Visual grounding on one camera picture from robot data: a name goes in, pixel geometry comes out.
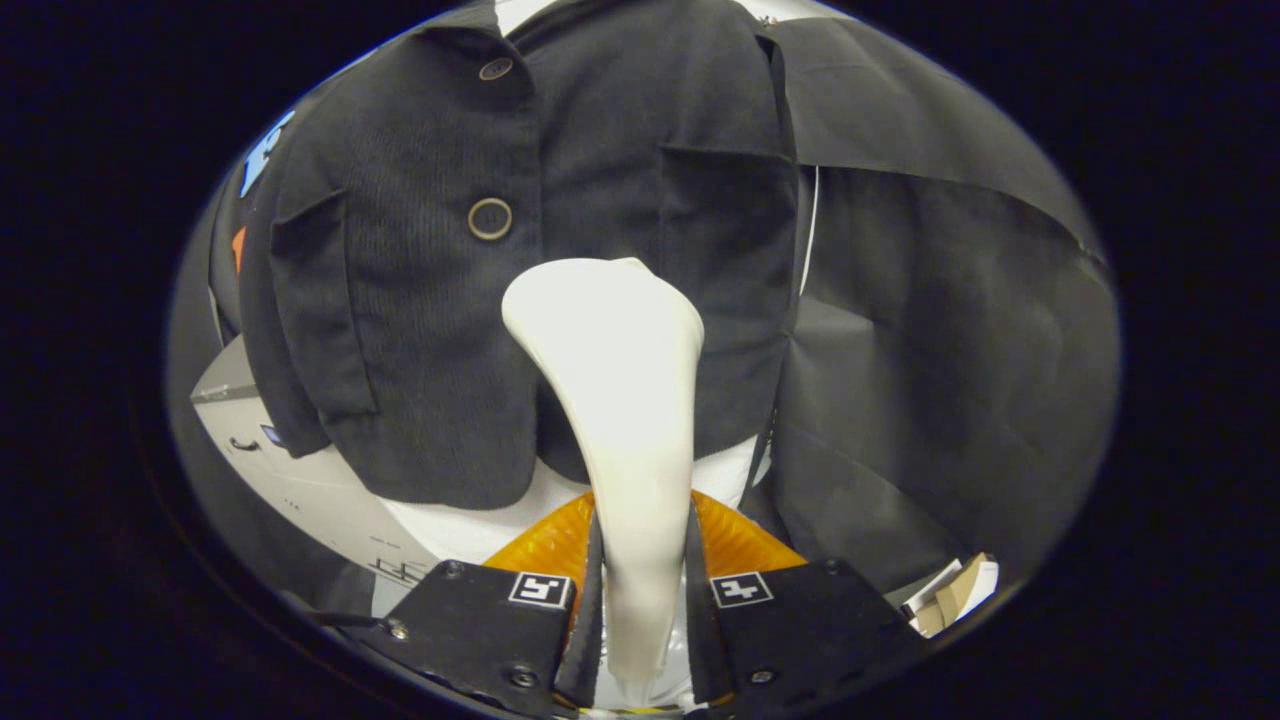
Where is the white and brown cardboard box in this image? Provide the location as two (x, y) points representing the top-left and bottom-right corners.
(902, 552), (1000, 639)

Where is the grey cabinet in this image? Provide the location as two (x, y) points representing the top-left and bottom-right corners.
(190, 335), (443, 617)

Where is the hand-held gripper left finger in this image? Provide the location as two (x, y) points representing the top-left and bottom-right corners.
(365, 492), (605, 717)

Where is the white garment steamer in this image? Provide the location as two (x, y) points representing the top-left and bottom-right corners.
(501, 257), (707, 707)

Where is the white mannequin torso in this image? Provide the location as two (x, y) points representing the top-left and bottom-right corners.
(378, 0), (773, 567)

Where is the thin white cord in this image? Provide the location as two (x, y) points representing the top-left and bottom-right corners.
(797, 165), (822, 297)

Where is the black button jacket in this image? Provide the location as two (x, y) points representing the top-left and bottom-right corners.
(238, 0), (801, 512)

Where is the black backdrop cloth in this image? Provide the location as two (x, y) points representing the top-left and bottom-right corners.
(165, 15), (1123, 613)

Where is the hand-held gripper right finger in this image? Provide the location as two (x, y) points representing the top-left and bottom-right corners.
(686, 489), (926, 713)

